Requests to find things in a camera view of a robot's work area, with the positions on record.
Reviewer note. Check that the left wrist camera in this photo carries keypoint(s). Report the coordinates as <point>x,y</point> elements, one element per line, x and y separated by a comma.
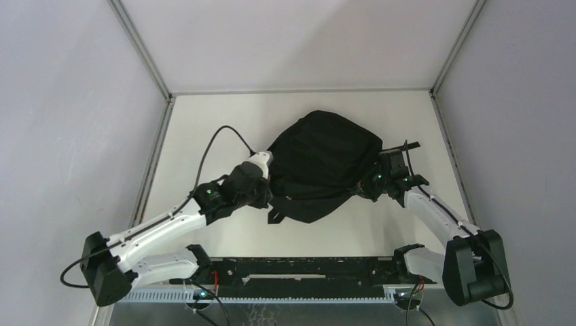
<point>263,160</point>

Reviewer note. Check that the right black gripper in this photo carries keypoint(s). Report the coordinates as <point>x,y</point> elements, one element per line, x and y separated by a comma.
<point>365,187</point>

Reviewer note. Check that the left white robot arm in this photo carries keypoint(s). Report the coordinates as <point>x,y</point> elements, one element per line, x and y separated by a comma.
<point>113,266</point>

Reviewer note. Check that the black backpack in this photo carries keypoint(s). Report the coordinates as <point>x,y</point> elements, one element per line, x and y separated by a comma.
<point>318,162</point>

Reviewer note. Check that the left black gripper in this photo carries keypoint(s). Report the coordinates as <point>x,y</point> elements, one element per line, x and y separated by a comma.
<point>265,195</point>

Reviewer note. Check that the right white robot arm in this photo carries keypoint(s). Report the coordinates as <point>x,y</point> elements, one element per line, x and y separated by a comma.
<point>473,267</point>

